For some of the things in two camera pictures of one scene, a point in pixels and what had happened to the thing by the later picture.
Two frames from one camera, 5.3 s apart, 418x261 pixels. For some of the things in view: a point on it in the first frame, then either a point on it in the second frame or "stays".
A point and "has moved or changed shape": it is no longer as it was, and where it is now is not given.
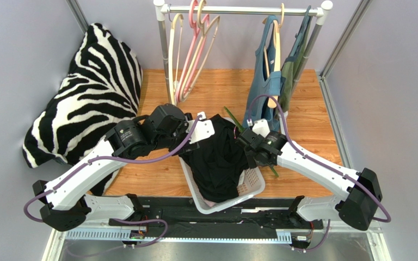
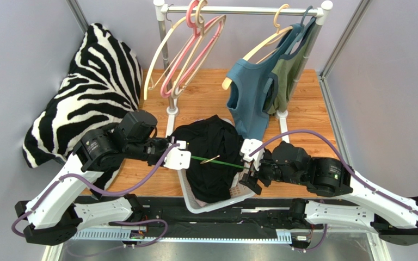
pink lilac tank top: x=210 y=204 -> x=201 y=203
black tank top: x=219 y=161 stays
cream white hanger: x=170 y=60 -> x=148 y=84
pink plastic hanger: x=194 y=26 has moved or changed shape
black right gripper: x=244 y=143 -> x=254 y=177
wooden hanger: x=272 y=100 -> x=280 y=32
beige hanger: x=216 y=20 has moved or changed shape
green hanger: x=240 y=128 -> x=214 y=159
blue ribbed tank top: x=264 y=89 -> x=246 y=83
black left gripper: x=188 y=147 -> x=165 y=142
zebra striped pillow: x=102 y=88 stays
